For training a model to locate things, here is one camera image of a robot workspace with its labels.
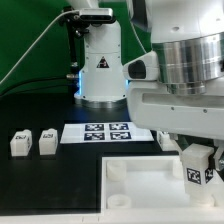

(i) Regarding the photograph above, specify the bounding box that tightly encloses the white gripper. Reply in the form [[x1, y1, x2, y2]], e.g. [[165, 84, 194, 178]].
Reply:
[[127, 79, 224, 171]]

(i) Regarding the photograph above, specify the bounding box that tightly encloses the white square tabletop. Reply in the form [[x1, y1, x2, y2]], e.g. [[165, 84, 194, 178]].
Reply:
[[101, 156, 224, 211]]

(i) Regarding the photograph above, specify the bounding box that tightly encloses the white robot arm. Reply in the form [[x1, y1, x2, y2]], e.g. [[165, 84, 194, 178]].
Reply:
[[67, 0, 224, 140]]

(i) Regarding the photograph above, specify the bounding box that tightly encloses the white sheet with markers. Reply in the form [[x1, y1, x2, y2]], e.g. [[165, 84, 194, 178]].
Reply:
[[60, 122, 154, 144]]

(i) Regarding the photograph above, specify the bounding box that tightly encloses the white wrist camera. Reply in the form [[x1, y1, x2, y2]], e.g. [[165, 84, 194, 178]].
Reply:
[[123, 51, 159, 81]]

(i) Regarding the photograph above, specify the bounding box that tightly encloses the black cable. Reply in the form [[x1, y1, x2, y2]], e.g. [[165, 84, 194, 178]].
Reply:
[[0, 77, 76, 98]]

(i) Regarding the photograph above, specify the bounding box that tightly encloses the black camera on stand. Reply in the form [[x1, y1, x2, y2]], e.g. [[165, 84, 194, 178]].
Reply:
[[79, 8, 113, 22]]

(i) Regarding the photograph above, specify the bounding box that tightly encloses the grey cable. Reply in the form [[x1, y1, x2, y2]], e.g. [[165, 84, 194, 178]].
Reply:
[[0, 9, 81, 86]]

